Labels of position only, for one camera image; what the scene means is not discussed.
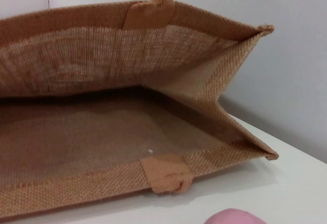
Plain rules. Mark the pink peach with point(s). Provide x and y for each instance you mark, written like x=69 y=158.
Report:
x=235 y=217

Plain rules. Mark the brown jute handbag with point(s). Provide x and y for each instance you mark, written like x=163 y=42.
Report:
x=107 y=122

